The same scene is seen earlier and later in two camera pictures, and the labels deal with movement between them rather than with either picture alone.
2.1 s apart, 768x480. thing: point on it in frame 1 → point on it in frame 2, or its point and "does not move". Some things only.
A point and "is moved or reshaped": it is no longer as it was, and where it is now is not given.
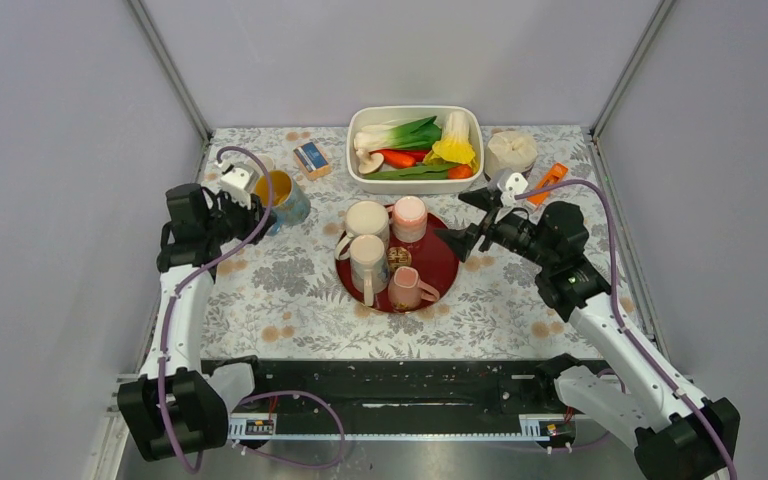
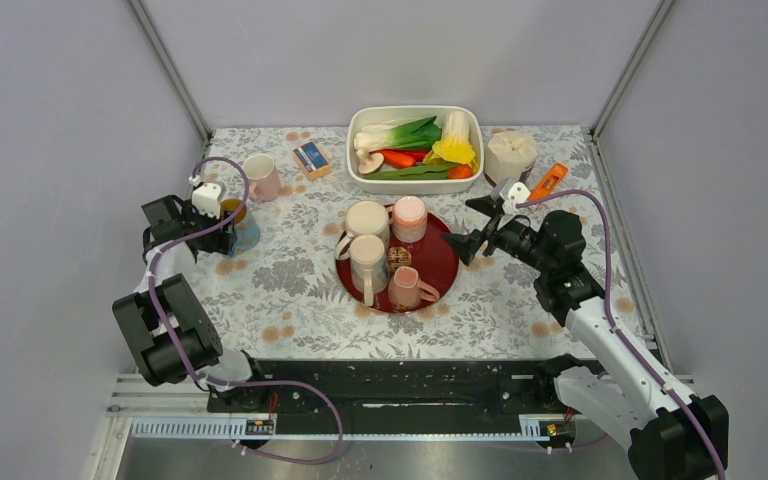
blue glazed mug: x=290 y=204 is moved or reshaped
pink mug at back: x=409 y=219 does not move
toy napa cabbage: x=454 y=146 does not move
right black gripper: x=462 y=241 does not move
